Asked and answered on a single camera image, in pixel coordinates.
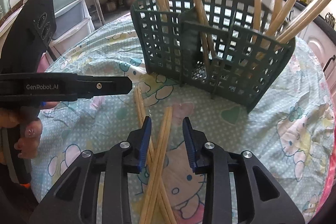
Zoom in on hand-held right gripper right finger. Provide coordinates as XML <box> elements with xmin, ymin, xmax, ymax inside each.
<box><xmin>182</xmin><ymin>117</ymin><xmax>305</xmax><ymax>224</ymax></box>

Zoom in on person's left hand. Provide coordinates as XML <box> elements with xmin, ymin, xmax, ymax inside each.
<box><xmin>0</xmin><ymin>101</ymin><xmax>57</xmax><ymax>159</ymax></box>

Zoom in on pink towel blanket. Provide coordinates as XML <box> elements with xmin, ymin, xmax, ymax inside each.
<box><xmin>322</xmin><ymin>158</ymin><xmax>336</xmax><ymax>216</ymax></box>

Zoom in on black kitchen countertop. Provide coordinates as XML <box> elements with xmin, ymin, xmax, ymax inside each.
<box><xmin>289</xmin><ymin>0</ymin><xmax>336</xmax><ymax>35</ymax></box>

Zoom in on cartoon printed blanket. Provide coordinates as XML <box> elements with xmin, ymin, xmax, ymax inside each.
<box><xmin>31</xmin><ymin>15</ymin><xmax>336</xmax><ymax>224</ymax></box>

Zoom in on disposable chopstick pair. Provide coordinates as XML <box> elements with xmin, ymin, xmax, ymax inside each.
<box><xmin>134</xmin><ymin>86</ymin><xmax>177</xmax><ymax>224</ymax></box>
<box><xmin>139</xmin><ymin>106</ymin><xmax>174</xmax><ymax>224</ymax></box>

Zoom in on large steel kettle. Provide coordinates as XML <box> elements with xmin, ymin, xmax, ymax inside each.
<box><xmin>325</xmin><ymin>12</ymin><xmax>336</xmax><ymax>29</ymax></box>

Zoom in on pale green bottle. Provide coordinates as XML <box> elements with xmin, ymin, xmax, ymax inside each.
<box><xmin>0</xmin><ymin>0</ymin><xmax>10</xmax><ymax>20</ymax></box>

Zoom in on white kitchen cabinets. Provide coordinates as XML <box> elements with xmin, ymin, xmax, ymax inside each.
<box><xmin>295</xmin><ymin>22</ymin><xmax>336</xmax><ymax>93</ymax></box>

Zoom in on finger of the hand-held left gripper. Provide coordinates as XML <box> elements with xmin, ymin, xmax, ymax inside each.
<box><xmin>76</xmin><ymin>75</ymin><xmax>133</xmax><ymax>99</ymax></box>

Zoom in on pale blue drawer unit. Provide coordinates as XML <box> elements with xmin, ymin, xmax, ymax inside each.
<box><xmin>34</xmin><ymin>0</ymin><xmax>95</xmax><ymax>46</ymax></box>

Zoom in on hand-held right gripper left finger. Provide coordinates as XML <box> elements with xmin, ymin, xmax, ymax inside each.
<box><xmin>29</xmin><ymin>116</ymin><xmax>153</xmax><ymax>224</ymax></box>

